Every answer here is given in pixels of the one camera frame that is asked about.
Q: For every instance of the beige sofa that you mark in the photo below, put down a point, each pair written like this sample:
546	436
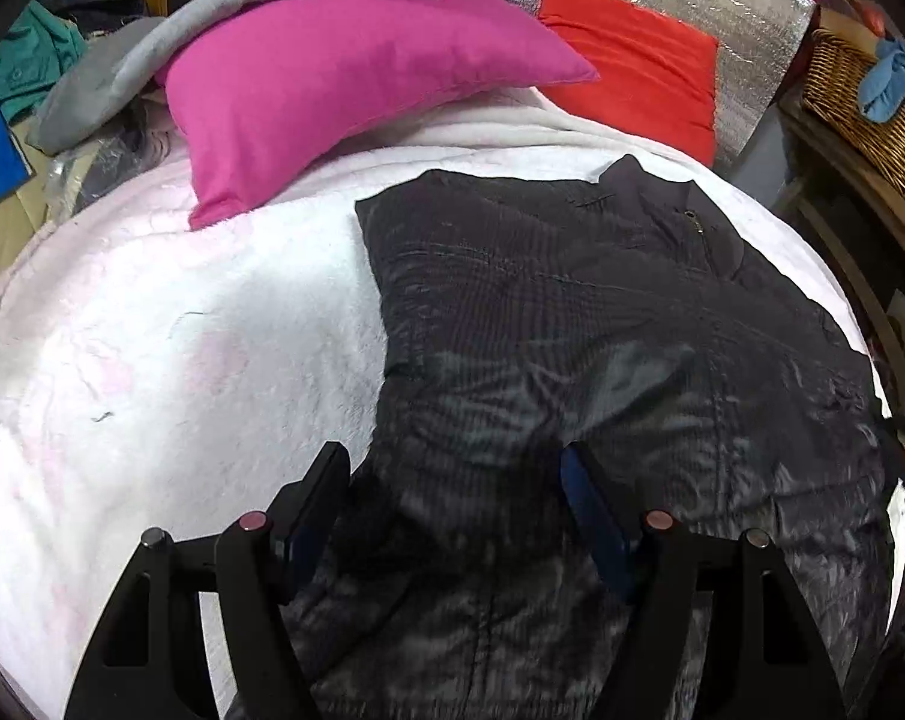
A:
14	240

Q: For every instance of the grey folded cloth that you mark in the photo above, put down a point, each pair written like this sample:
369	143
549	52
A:
122	67

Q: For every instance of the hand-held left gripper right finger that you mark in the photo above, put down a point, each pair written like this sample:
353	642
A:
595	517

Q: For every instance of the white pink blanket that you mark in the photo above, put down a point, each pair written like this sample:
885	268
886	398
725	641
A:
197	360

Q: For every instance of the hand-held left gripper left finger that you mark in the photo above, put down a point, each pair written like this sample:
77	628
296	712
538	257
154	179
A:
310	532

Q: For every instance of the teal jacket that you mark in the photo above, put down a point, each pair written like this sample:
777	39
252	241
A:
25	60

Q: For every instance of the red pillow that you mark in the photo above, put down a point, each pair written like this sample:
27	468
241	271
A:
632	67

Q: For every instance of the light blue cloth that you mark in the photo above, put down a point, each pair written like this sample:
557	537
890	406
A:
891	82

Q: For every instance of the black puffer jacket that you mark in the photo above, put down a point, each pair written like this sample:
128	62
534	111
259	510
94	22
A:
535	330

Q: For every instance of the pink pillow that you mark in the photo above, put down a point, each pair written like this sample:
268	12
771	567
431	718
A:
347	82

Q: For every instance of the clear plastic bag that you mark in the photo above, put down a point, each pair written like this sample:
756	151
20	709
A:
100	172

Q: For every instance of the wicker basket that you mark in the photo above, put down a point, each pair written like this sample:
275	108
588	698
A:
842	90

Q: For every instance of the silver foil insulation mat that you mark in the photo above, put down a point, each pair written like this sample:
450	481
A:
752	22

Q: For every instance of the wooden bench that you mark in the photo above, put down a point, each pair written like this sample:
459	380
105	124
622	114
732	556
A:
820	187

